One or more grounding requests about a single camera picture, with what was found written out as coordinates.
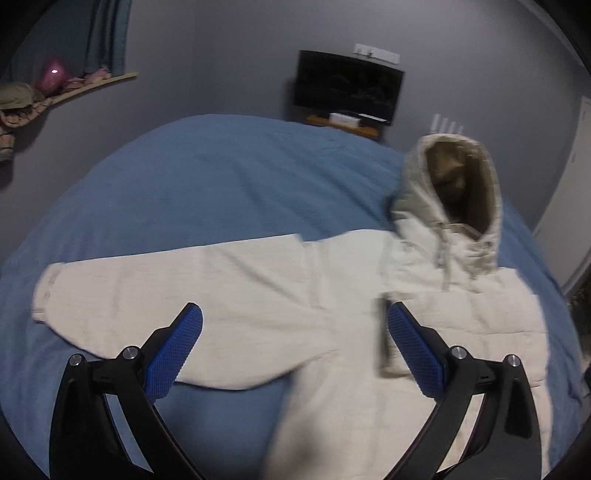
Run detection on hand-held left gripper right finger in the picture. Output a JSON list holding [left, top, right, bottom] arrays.
[[385, 301, 542, 480]]

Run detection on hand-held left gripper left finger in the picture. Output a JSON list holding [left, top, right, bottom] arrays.
[[48, 302, 206, 480]]

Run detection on cream hooded puffer jacket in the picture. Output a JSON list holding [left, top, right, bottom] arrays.
[[31, 134, 552, 480]]

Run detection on blue bed blanket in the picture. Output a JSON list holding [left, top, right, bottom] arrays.
[[0, 113, 585, 480]]

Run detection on white router with antennas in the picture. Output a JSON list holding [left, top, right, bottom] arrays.
[[431, 115, 465, 136]]

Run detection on wooden television shelf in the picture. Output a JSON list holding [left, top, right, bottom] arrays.
[[305, 114, 380, 139]]

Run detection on black flat screen television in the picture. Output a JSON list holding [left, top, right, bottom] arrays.
[[292, 50, 406, 126]]

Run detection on floral cloth pile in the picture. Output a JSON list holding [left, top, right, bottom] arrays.
[[0, 104, 51, 162]]

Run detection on pink crumpled cloth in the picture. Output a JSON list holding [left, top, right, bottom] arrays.
[[65, 67, 112, 90]]

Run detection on olive cap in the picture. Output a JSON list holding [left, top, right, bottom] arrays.
[[0, 82, 43, 110]]

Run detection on pink glowing lamp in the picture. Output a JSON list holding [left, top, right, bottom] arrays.
[[41, 58, 70, 93]]

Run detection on teal curtain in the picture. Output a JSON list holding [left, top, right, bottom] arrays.
[[84, 0, 132, 77]]

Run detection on white wall outlet strip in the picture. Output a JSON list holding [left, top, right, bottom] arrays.
[[353, 44, 400, 63]]

